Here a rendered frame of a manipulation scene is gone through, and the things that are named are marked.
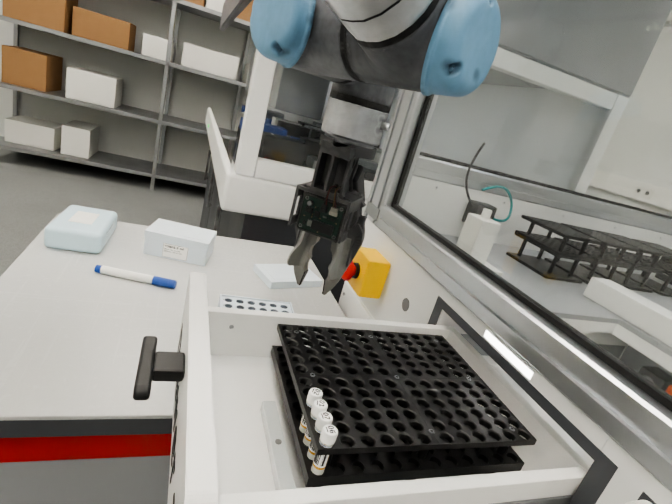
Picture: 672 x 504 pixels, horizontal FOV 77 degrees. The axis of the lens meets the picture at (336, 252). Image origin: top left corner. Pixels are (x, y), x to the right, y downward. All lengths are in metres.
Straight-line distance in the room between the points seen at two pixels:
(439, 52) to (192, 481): 0.31
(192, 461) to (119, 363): 0.36
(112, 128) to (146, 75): 0.59
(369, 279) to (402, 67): 0.46
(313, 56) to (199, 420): 0.32
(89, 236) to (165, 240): 0.13
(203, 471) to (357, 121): 0.38
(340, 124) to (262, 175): 0.67
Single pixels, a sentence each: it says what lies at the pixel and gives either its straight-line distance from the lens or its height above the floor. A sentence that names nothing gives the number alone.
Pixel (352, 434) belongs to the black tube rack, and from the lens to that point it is 0.37.
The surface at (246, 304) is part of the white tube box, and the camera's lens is 0.73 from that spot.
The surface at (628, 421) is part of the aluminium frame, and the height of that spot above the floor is 0.97.
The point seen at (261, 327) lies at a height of 0.88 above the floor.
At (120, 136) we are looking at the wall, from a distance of 4.62.
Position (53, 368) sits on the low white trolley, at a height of 0.76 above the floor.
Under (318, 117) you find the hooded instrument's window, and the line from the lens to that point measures 1.18.
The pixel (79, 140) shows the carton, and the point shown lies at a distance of 4.26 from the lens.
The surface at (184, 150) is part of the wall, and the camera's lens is 4.56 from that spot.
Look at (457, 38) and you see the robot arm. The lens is 0.33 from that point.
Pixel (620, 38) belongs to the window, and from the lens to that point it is 0.54.
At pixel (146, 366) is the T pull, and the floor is 0.91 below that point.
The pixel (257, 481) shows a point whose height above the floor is 0.84.
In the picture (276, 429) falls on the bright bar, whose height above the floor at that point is 0.85.
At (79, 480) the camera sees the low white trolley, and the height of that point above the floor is 0.65.
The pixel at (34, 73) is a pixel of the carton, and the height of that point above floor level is 0.74.
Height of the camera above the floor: 1.14
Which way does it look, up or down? 19 degrees down
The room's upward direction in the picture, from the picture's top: 16 degrees clockwise
